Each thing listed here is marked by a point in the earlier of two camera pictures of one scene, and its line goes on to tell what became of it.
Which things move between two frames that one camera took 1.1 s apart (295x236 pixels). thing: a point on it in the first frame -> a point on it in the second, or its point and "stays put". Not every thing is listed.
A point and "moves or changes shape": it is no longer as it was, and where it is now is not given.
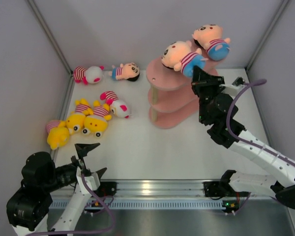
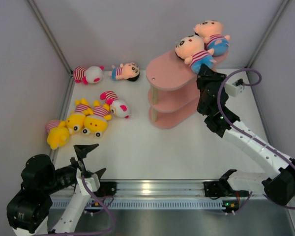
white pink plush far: x=93 y=74 stays put
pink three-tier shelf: x=173 y=103 stays put
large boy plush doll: x=210 y=36 moves or changes shape
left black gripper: x=82 y=151 stays put
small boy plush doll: x=130 y=71 stays put
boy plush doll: x=180 y=55 -> x=192 y=48
